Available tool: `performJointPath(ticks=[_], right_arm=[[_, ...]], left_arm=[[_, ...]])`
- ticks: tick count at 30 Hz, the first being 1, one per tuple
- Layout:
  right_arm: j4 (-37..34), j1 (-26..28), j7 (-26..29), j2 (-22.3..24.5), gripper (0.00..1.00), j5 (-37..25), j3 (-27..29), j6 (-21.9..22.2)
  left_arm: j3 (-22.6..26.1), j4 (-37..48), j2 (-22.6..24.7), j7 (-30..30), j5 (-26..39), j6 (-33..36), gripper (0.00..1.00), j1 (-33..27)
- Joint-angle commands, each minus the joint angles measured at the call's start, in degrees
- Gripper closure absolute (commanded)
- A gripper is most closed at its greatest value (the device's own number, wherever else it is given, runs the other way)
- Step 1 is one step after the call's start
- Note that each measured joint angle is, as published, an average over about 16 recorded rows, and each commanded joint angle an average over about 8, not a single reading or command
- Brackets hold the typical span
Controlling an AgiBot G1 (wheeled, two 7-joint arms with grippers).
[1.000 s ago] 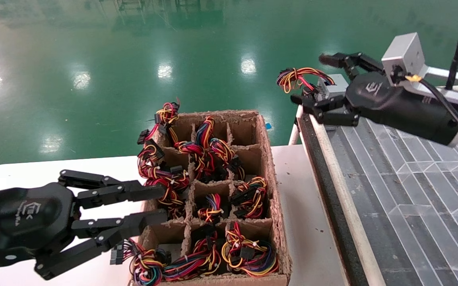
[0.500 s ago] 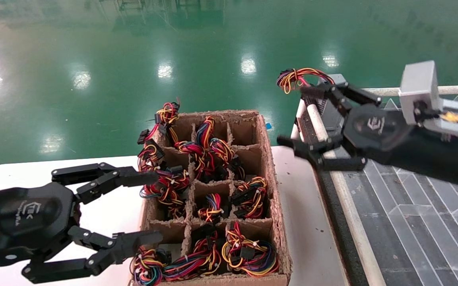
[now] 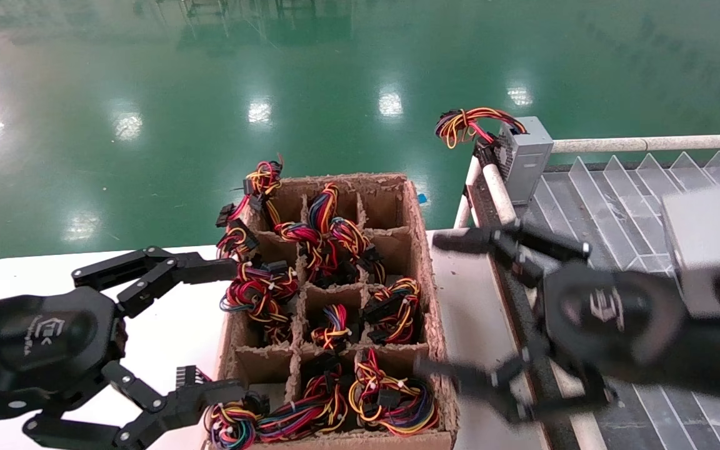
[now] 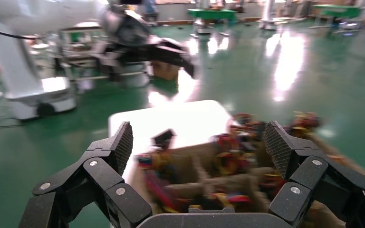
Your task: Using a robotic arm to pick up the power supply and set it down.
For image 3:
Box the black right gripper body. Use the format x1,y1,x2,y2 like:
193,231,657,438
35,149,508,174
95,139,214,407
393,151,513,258
541,262,689,380

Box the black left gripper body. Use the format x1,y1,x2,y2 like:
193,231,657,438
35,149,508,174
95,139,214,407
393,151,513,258
0,286,129,424

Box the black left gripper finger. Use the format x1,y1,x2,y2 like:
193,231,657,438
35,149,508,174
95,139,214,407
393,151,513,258
21,361,246,450
71,245,239,318

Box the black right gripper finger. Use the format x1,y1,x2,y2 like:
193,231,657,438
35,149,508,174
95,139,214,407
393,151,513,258
413,347,617,426
432,220,591,285

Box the grey power supply with wires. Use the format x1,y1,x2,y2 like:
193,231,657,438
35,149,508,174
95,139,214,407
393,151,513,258
435,107,554,206

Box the white rack leg pipe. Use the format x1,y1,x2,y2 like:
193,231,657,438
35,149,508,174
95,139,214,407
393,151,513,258
454,156,481,229

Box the white rack side pipe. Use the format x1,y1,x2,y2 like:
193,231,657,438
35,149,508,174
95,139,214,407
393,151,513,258
482,164,608,450

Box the cardboard box with dividers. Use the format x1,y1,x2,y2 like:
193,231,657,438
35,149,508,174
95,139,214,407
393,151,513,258
204,174,461,450

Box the black pipe joint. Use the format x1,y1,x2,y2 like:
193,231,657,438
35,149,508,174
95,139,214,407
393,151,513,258
474,139,506,167

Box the clear partitioned plastic tray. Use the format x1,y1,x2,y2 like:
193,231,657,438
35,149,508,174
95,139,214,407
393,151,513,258
510,149,720,450

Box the long white rack pipe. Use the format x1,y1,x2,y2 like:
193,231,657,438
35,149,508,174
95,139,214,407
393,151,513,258
551,133,720,155

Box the grey power supply coloured wires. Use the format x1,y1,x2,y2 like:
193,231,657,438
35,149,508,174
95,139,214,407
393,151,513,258
274,222,336,285
310,303,353,351
176,366,268,450
219,259,299,344
215,203,261,260
244,156,284,219
259,355,349,438
307,182,339,233
329,217,387,283
347,349,441,436
363,278,422,346

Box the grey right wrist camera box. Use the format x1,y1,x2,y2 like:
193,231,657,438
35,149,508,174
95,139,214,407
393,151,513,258
660,186,720,321

